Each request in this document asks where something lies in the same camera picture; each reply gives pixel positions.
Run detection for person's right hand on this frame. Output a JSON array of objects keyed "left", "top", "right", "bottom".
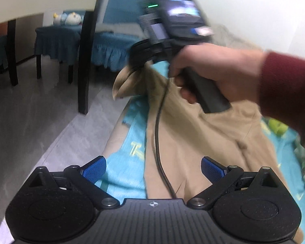
[{"left": 167, "top": 41, "right": 267, "bottom": 105}]

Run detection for grey beige bedding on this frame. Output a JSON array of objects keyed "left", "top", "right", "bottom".
[{"left": 211, "top": 24, "right": 271, "bottom": 54}]

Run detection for white table with black legs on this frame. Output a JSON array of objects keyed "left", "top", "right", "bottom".
[{"left": 0, "top": 0, "right": 111, "bottom": 115}]

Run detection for yellow white plush toy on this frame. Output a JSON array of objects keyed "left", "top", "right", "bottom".
[{"left": 52, "top": 12, "right": 64, "bottom": 26}]

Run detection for beige bed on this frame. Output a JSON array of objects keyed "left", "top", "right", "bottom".
[{"left": 0, "top": 98, "right": 134, "bottom": 244}]

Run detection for blue printed blanket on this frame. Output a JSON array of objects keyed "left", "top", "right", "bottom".
[{"left": 97, "top": 62, "right": 305, "bottom": 244}]

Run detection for person's right forearm red sleeve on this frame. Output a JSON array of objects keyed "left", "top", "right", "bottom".
[{"left": 258, "top": 51, "right": 305, "bottom": 149}]

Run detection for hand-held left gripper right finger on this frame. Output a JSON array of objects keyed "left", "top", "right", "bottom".
[{"left": 187, "top": 156, "right": 282, "bottom": 209}]

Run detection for khaki pants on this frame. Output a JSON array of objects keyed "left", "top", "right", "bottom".
[{"left": 112, "top": 62, "right": 282, "bottom": 244}]

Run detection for green plush toy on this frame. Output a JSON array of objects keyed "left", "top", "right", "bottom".
[{"left": 268, "top": 118, "right": 290, "bottom": 136}]

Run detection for black cable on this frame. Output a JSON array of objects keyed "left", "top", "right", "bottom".
[{"left": 155, "top": 81, "right": 178, "bottom": 199}]

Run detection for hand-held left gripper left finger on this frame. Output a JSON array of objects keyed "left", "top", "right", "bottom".
[{"left": 28, "top": 156, "right": 120, "bottom": 209}]

